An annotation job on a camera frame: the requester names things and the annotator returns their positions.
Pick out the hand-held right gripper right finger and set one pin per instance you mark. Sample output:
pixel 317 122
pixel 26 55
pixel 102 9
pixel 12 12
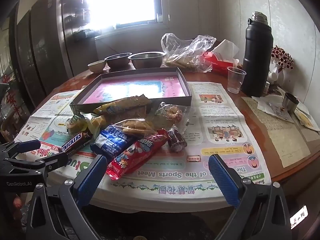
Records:
pixel 223 181

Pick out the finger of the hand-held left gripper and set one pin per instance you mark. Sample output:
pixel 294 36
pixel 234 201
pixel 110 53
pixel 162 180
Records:
pixel 53 160
pixel 27 146

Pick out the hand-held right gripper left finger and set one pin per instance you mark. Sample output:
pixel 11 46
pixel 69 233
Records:
pixel 91 181

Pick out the brown chocolate bar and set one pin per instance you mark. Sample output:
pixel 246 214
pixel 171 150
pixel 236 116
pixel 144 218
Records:
pixel 75 141

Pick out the green label cake packet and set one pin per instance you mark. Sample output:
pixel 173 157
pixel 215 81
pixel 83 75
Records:
pixel 75 126

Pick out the blue biscuit packet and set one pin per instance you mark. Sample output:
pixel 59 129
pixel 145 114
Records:
pixel 110 142

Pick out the red snack packet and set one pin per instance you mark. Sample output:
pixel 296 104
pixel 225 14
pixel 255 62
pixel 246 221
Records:
pixel 135 155

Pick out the small dark chocolate packet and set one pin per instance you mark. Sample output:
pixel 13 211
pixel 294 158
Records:
pixel 176 141

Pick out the orange cracker packet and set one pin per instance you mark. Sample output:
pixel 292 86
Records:
pixel 137 126

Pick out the long yellow wafer packet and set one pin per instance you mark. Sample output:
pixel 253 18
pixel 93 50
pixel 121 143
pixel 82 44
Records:
pixel 120 105

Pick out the grey cardboard box tray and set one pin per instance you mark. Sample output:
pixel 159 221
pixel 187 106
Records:
pixel 172 101

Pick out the newspaper with red header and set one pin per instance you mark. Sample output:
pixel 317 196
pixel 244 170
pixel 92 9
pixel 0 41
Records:
pixel 50 105

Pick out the glass door red decals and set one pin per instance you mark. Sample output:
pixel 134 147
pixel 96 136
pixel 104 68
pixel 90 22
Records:
pixel 10 97

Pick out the newspaper with cartoon pictures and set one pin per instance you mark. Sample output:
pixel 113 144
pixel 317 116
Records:
pixel 220 120

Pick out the handwritten paper sheet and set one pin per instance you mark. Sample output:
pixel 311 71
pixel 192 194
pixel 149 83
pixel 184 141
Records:
pixel 282 140

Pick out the crumpled white tissue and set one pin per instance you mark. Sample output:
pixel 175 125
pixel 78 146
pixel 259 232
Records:
pixel 267 106

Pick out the pink workbook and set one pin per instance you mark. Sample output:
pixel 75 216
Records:
pixel 112 87

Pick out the clear plastic cup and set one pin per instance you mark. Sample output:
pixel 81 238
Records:
pixel 235 80

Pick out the small ceramic bowl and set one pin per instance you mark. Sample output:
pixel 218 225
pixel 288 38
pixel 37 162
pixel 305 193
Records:
pixel 96 67

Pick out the yellow card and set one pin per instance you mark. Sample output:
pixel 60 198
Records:
pixel 306 120

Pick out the steel thermos cup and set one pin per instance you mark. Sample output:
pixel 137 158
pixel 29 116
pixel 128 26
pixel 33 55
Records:
pixel 290 102

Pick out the small white pill bottle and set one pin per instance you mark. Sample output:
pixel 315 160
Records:
pixel 267 87

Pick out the dark refrigerator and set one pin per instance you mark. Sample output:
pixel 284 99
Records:
pixel 42 42

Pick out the small steel bowl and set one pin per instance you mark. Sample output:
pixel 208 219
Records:
pixel 117 61

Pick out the red tissue box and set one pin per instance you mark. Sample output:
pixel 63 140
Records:
pixel 220 62

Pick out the black thermos bottle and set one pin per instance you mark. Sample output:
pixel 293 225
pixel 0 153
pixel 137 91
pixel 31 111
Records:
pixel 257 55

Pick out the clear plastic bag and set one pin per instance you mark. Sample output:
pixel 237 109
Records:
pixel 190 55

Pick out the large steel bowl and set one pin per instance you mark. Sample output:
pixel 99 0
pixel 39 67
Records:
pixel 146 61

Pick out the red white flower ornament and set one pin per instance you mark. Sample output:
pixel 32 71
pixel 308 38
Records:
pixel 281 57

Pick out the bright window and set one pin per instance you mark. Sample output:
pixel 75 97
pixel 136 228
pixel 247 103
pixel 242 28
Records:
pixel 120 2

